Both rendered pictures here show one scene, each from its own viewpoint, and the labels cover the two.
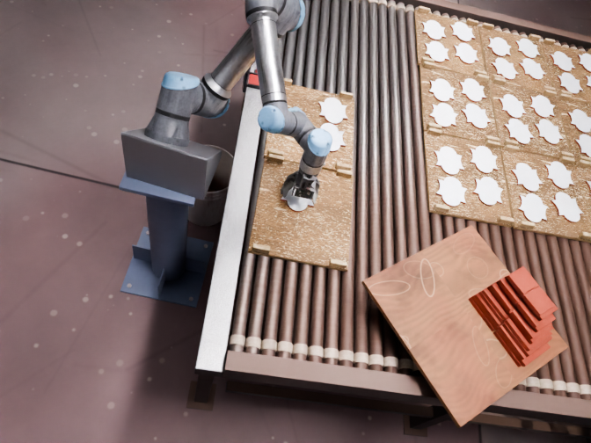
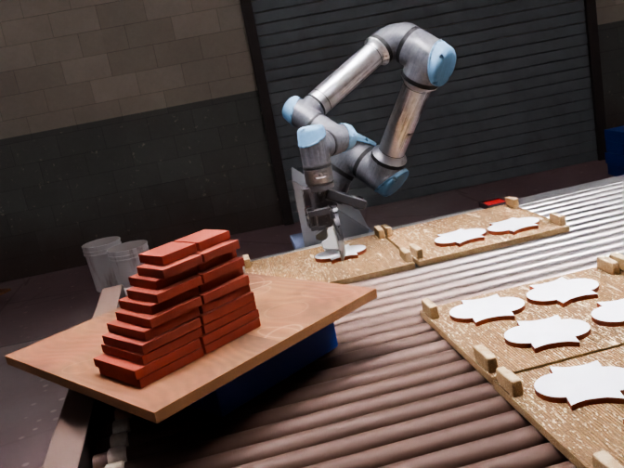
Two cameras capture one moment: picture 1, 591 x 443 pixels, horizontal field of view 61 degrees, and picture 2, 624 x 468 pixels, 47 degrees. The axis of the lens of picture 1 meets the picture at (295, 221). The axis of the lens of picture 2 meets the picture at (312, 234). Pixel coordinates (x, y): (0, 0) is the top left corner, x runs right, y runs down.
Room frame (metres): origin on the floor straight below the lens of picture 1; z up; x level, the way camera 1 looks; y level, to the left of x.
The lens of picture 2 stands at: (1.20, -1.87, 1.48)
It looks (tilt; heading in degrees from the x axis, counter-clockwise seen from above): 14 degrees down; 96
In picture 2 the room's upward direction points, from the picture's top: 11 degrees counter-clockwise
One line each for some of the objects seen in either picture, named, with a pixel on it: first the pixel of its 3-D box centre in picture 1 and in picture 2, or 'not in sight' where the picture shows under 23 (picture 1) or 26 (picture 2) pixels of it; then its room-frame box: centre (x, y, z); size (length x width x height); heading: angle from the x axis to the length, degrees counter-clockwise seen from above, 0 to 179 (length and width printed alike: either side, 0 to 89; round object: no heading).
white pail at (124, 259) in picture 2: not in sight; (133, 269); (-0.69, 3.16, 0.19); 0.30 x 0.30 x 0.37
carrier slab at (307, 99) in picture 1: (311, 126); (468, 231); (1.42, 0.09, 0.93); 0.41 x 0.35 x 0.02; 14
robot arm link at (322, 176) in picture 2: (312, 163); (318, 175); (1.05, 0.02, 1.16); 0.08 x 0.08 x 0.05
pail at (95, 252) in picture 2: not in sight; (107, 264); (-1.00, 3.46, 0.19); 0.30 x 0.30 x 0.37
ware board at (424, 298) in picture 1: (465, 315); (190, 326); (0.81, -0.62, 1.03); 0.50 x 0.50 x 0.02; 50
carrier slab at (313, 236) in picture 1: (303, 211); (323, 266); (1.02, -0.02, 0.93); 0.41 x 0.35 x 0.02; 13
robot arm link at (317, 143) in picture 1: (317, 147); (314, 147); (1.05, 0.03, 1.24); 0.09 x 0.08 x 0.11; 54
